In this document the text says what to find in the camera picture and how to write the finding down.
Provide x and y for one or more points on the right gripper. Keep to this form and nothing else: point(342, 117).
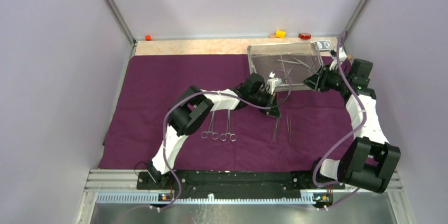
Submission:
point(313, 81)

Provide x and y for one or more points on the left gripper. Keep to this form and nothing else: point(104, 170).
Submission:
point(271, 103)

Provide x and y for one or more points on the steel curved tweezers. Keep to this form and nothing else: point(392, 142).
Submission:
point(275, 133)

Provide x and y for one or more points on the steel needle holder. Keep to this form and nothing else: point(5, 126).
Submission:
point(289, 127)

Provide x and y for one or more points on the metal mesh instrument tray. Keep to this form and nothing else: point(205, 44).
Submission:
point(265, 56)

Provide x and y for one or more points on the blue playing card deck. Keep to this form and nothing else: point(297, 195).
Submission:
point(324, 45)

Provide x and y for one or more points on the purple cloth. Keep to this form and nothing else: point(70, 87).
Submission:
point(242, 140)

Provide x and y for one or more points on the steel hemostat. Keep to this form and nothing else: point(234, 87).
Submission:
point(228, 135)

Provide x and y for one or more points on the steel forceps clamp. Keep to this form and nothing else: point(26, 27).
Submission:
point(211, 131)

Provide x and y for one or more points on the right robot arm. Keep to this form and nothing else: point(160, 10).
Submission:
point(364, 157)

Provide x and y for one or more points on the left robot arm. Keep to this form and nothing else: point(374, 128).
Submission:
point(189, 112)

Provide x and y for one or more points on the red small block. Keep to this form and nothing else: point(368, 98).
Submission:
point(304, 36)

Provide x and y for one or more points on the yellow small block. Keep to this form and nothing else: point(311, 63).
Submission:
point(280, 34)

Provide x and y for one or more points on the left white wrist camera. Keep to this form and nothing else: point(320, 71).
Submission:
point(272, 82)

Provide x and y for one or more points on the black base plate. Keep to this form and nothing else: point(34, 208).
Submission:
point(231, 185)

